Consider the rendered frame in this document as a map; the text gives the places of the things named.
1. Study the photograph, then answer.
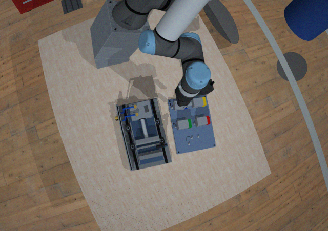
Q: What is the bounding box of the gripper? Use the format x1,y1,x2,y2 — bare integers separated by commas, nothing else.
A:
175,79,215,108

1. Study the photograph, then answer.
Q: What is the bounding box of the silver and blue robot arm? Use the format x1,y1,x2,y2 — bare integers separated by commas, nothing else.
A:
112,0,211,94

